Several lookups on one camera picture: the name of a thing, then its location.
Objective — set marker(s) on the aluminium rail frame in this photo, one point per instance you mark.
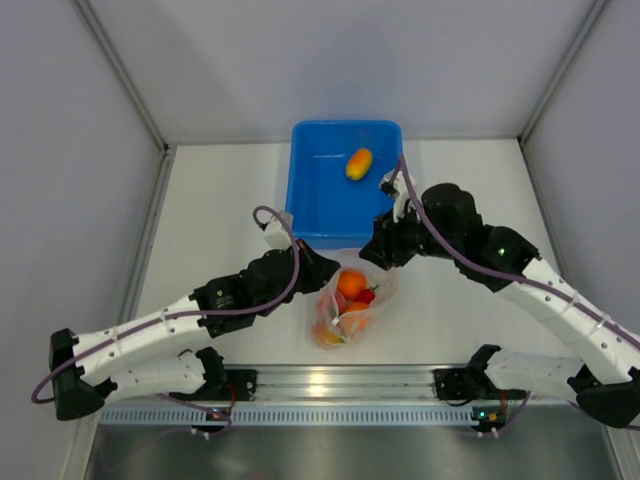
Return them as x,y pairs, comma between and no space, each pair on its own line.
350,382

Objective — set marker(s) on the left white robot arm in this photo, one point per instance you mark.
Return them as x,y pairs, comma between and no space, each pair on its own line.
171,352

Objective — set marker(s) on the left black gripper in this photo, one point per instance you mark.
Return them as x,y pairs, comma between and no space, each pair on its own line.
318,269

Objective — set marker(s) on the aluminium corner post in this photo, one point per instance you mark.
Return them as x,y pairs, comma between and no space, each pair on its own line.
577,42
91,20

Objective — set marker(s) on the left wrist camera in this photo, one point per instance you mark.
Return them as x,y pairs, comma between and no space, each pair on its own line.
276,232

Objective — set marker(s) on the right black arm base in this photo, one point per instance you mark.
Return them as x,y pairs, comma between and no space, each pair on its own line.
459,384

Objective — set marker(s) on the right aluminium corner post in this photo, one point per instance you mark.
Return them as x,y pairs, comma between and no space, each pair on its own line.
577,42

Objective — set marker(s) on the red fake chili pepper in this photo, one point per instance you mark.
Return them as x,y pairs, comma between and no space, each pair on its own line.
367,296

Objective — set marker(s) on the slotted cable duct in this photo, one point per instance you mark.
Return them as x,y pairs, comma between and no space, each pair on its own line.
262,415

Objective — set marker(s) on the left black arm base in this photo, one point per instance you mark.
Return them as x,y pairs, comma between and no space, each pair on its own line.
237,384

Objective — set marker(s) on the clear zip top bag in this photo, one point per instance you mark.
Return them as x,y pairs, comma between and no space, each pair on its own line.
348,318

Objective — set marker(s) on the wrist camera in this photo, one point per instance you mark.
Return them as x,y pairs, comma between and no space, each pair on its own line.
276,232
395,185

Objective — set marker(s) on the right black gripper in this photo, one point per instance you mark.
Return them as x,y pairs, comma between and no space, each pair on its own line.
385,242

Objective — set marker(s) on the left aluminium corner post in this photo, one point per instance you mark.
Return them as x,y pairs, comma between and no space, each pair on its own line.
91,20

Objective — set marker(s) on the orange yellow fake fruit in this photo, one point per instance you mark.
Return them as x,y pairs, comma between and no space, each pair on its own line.
324,337

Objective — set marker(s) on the blue plastic bin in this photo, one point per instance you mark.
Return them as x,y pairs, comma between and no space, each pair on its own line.
329,210

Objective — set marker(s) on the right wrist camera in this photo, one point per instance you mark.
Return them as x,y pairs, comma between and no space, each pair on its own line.
395,185

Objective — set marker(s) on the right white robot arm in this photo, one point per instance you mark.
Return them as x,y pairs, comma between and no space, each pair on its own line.
601,376

